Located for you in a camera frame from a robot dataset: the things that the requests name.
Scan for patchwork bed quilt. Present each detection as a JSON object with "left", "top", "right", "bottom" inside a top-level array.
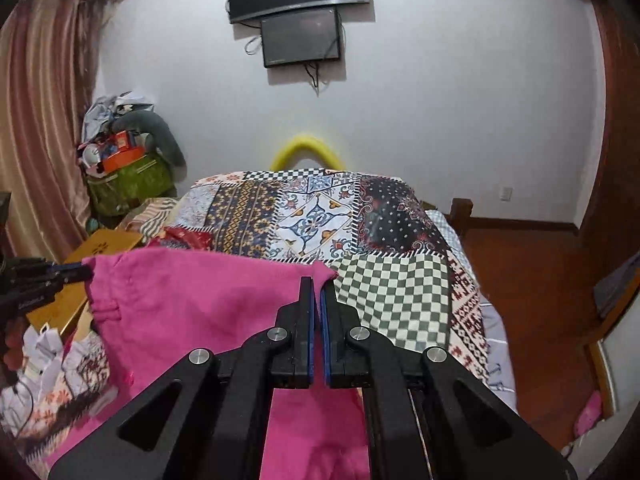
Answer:
[{"left": 0, "top": 167, "right": 519, "bottom": 461}]

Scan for yellow curved headboard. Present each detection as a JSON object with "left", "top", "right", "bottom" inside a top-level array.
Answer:
[{"left": 270, "top": 134, "right": 345, "bottom": 171}]

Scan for orange box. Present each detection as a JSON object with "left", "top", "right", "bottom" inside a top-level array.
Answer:
[{"left": 101, "top": 130, "right": 145, "bottom": 174}]

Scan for wooden lap desk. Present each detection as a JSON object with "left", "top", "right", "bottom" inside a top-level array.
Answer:
[{"left": 25, "top": 227, "right": 144, "bottom": 340}]

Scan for striped brown curtain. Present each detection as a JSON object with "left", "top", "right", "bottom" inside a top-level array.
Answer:
[{"left": 1, "top": 0, "right": 107, "bottom": 261}]

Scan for small wall monitor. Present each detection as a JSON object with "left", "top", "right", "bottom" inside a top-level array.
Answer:
[{"left": 260, "top": 8, "right": 342, "bottom": 68}]

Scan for pink slipper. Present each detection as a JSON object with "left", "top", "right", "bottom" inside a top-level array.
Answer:
[{"left": 573, "top": 390, "right": 602, "bottom": 438}]

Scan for grey plush pillow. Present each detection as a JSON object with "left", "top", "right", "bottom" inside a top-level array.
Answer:
[{"left": 110, "top": 110, "right": 186, "bottom": 168}]

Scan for white wall socket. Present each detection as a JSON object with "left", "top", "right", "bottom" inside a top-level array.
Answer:
[{"left": 499, "top": 186, "right": 513, "bottom": 202}]

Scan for pink pants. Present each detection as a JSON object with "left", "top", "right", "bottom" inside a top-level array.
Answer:
[{"left": 46, "top": 247, "right": 370, "bottom": 479}]

